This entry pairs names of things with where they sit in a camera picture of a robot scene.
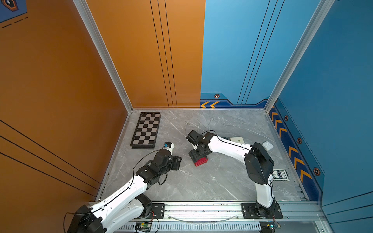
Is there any red booklet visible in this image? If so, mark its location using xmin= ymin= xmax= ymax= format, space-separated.
xmin=194 ymin=157 xmax=208 ymax=167

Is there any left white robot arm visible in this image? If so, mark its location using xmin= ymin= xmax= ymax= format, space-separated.
xmin=63 ymin=148 xmax=182 ymax=233

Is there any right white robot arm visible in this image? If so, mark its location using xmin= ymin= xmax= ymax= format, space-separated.
xmin=186 ymin=130 xmax=282 ymax=218

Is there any black white chessboard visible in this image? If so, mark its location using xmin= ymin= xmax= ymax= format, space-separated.
xmin=130 ymin=112 xmax=161 ymax=150

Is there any left circuit board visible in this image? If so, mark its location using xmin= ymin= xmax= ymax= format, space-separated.
xmin=135 ymin=222 xmax=152 ymax=233

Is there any circuit board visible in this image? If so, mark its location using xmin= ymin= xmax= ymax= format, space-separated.
xmin=259 ymin=222 xmax=281 ymax=233
xmin=135 ymin=222 xmax=152 ymax=233

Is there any clear plastic earphone case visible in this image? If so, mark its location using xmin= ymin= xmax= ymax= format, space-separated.
xmin=262 ymin=141 xmax=274 ymax=150

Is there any playing card deck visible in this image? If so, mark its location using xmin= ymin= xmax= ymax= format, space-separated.
xmin=273 ymin=169 xmax=290 ymax=181

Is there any right circuit board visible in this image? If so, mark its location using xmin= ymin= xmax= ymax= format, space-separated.
xmin=259 ymin=222 xmax=281 ymax=233

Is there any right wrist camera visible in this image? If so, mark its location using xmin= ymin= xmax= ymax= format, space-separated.
xmin=186 ymin=130 xmax=206 ymax=148

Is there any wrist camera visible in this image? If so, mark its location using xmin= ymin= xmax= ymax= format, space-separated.
xmin=163 ymin=141 xmax=174 ymax=155
xmin=186 ymin=130 xmax=206 ymax=148

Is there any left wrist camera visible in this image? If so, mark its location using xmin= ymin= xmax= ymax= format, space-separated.
xmin=163 ymin=141 xmax=174 ymax=155

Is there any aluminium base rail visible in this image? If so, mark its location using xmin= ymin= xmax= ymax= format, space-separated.
xmin=87 ymin=200 xmax=327 ymax=225

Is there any aluminium corner post left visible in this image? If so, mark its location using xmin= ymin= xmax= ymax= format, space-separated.
xmin=73 ymin=0 xmax=133 ymax=114

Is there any aluminium corner post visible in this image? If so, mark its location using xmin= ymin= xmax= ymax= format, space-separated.
xmin=73 ymin=0 xmax=133 ymax=114
xmin=264 ymin=0 xmax=335 ymax=114

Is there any aluminium corner post right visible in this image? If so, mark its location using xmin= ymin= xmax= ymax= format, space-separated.
xmin=264 ymin=0 xmax=335 ymax=114

